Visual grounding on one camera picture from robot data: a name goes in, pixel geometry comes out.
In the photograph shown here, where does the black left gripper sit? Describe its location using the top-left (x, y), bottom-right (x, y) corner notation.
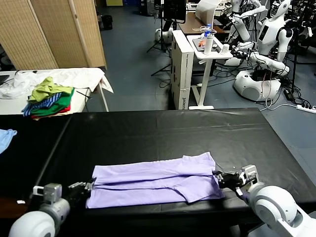
top-left (61, 177), bottom-right (96, 205)

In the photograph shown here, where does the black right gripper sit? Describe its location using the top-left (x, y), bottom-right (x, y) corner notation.
top-left (211, 169), bottom-right (244, 195)

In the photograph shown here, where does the lavender t-shirt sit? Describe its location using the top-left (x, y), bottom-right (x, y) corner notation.
top-left (85, 152), bottom-right (225, 209)

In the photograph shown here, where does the small white robot base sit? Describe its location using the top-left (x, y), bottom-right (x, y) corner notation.
top-left (155, 28), bottom-right (173, 45)

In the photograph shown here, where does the large black table cover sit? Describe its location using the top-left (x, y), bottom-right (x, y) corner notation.
top-left (24, 108), bottom-right (316, 223)

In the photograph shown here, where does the small black table cover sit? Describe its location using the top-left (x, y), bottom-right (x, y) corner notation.
top-left (0, 115), bottom-right (72, 199)

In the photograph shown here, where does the beige garment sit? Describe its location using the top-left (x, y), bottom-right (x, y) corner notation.
top-left (32, 110), bottom-right (74, 121)

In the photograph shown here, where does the red garment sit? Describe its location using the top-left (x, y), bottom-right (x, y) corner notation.
top-left (31, 103), bottom-right (72, 119)

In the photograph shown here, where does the green garment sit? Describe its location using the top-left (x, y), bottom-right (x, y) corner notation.
top-left (31, 88), bottom-right (75, 116)

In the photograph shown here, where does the light blue garment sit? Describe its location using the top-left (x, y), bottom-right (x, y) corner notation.
top-left (0, 129), bottom-right (18, 155)

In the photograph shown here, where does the blue striped garment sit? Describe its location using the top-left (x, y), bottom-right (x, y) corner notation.
top-left (22, 92), bottom-right (62, 117)

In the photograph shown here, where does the white standing desk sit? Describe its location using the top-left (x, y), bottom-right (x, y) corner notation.
top-left (186, 34), bottom-right (234, 110)

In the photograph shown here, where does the yellow-green garment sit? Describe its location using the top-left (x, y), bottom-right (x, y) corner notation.
top-left (28, 77), bottom-right (75, 104)

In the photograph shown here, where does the white power strip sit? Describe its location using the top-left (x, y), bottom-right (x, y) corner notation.
top-left (296, 104), bottom-right (316, 112)

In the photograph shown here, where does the tall white cardboard box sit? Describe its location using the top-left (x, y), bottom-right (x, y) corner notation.
top-left (170, 30), bottom-right (195, 110)

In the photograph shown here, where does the white side table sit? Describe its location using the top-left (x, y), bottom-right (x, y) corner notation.
top-left (0, 68), bottom-right (114, 116)

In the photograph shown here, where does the white crumpled garment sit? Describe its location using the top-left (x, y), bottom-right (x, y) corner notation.
top-left (0, 71), bottom-right (42, 100)

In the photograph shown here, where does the white thermos bottle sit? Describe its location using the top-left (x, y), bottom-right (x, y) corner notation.
top-left (203, 34), bottom-right (214, 55)

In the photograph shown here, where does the grey flat tray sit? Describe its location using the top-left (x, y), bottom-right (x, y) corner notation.
top-left (192, 38), bottom-right (223, 53)

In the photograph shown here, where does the clear water bottle blue cap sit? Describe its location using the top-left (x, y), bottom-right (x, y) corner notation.
top-left (203, 23), bottom-right (212, 40)

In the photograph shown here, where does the brown wooden desk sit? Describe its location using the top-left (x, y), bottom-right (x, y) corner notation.
top-left (177, 12), bottom-right (232, 35)

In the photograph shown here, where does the bamboo folding screen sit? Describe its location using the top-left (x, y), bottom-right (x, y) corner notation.
top-left (0, 0), bottom-right (107, 71)

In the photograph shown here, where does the black tripod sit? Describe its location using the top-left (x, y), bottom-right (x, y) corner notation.
top-left (146, 18), bottom-right (171, 54)

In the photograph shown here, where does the black trash bin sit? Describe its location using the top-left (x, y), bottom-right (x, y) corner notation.
top-left (101, 15), bottom-right (114, 32)

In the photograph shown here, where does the white curved panel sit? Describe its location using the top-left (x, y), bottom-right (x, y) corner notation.
top-left (195, 0), bottom-right (220, 25)

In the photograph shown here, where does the black monitor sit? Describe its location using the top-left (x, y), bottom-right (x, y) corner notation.
top-left (161, 0), bottom-right (186, 25)

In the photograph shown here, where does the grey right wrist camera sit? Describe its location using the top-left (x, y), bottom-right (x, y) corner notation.
top-left (238, 164), bottom-right (259, 192)

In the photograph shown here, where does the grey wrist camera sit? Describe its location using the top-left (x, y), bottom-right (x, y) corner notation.
top-left (33, 183), bottom-right (63, 205)
top-left (238, 164), bottom-right (259, 192)

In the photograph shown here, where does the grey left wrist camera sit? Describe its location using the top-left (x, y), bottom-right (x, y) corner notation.
top-left (33, 183), bottom-right (63, 205)

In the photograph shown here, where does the white side table frame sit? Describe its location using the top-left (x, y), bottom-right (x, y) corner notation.
top-left (74, 82), bottom-right (109, 113)

